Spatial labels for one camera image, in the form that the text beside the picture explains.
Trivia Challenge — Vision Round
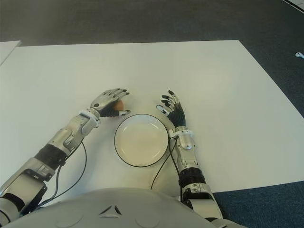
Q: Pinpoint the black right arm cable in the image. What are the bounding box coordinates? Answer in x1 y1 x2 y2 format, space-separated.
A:
149 137 181 191

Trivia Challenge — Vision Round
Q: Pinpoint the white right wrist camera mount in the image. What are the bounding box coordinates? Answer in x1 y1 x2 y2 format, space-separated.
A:
169 129 194 140

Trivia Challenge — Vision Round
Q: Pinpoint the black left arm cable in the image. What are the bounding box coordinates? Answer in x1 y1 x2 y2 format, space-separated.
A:
39 140 88 205

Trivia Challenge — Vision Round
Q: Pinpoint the grey robot torso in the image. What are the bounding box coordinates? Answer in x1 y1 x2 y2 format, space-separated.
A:
0 187 241 228

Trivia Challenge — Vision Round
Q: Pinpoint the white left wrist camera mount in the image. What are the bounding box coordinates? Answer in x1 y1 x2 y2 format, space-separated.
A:
79 109 101 128

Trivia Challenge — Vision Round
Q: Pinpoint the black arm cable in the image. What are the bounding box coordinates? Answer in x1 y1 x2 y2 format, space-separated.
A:
149 137 181 191
39 140 88 205

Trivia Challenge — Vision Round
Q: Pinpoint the white plate with black rim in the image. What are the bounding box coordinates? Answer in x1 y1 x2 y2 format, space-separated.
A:
114 114 170 168

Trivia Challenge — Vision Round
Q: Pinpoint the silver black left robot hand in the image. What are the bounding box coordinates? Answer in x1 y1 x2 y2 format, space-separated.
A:
91 87 131 119

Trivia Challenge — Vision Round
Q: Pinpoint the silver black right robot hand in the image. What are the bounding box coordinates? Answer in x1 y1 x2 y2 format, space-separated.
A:
156 90 187 128

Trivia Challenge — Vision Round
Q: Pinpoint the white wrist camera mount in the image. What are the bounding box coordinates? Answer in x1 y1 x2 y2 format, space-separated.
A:
79 109 101 128
169 129 194 140

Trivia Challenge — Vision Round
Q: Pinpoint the white side table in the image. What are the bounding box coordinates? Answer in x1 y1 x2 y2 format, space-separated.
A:
0 40 22 67

